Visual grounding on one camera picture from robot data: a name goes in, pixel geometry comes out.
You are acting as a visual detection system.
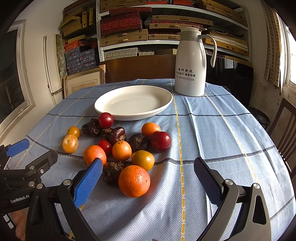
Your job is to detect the cream framed panel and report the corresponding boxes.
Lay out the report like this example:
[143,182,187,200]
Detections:
[63,65,106,97]

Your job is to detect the metal shelving with boxes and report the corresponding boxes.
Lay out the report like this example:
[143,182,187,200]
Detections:
[57,1,251,75]

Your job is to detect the white oval plate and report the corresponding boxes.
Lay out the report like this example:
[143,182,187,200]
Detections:
[94,85,173,121]

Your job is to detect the wooden chair back far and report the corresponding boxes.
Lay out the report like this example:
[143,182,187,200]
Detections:
[101,55,176,83]

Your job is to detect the wooden chair right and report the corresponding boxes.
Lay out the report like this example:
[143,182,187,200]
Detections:
[267,97,296,179]

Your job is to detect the striped curtain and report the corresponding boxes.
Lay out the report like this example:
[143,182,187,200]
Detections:
[261,1,282,93]

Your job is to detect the white thermos jug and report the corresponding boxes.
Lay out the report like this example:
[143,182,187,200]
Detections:
[175,27,217,97]

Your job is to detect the black round stool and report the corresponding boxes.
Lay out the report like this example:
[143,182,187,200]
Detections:
[248,107,270,130]

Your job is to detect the dark water chestnut front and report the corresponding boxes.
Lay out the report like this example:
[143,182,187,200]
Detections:
[103,162,125,186]

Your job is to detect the orange kumquat fruit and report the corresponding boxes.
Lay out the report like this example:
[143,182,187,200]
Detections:
[142,122,161,138]

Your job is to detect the large red plum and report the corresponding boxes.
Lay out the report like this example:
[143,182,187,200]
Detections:
[150,131,171,152]

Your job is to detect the dark water chestnut shiny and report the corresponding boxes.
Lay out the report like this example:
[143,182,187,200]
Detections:
[100,126,126,145]

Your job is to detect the dark water chestnut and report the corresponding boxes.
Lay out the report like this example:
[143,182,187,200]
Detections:
[82,118,101,137]
[128,133,150,152]
[103,162,125,186]

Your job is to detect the small orange mandarin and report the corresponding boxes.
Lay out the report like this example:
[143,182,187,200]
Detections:
[112,141,132,162]

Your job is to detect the large orange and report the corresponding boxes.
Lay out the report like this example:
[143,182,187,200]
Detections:
[118,165,151,198]

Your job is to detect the wooden chair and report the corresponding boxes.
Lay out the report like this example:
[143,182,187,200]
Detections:
[101,55,176,83]
[267,97,296,179]

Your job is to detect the pale yellow tomato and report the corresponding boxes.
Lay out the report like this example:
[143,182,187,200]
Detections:
[62,135,79,154]

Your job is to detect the black cabinet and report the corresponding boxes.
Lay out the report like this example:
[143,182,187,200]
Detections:
[206,55,254,107]

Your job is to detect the person's left hand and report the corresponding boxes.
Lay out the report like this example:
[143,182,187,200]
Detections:
[12,209,28,240]

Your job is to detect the small red cherry tomato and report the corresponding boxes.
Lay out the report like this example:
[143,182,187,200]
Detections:
[98,140,112,156]

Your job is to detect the blue checked tablecloth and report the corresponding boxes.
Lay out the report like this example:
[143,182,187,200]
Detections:
[6,78,296,241]

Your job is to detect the small yellow-orange tomato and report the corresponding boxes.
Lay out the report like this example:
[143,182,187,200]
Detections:
[67,126,80,139]

